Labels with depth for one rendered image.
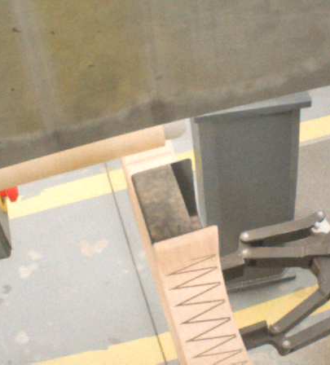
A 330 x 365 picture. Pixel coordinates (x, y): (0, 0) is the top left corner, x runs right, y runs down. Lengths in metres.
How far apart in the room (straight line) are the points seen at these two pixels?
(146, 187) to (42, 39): 0.21
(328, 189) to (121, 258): 0.74
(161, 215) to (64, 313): 1.51
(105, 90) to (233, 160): 1.21
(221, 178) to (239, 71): 1.23
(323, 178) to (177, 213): 1.79
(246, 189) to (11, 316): 0.86
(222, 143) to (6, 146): 1.17
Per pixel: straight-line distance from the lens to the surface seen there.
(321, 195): 2.13
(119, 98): 0.27
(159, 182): 0.43
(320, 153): 2.27
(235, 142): 1.43
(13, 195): 0.86
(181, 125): 0.48
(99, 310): 1.89
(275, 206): 1.63
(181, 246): 0.41
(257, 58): 0.27
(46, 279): 2.00
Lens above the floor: 1.57
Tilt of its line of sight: 45 degrees down
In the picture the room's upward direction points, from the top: 9 degrees counter-clockwise
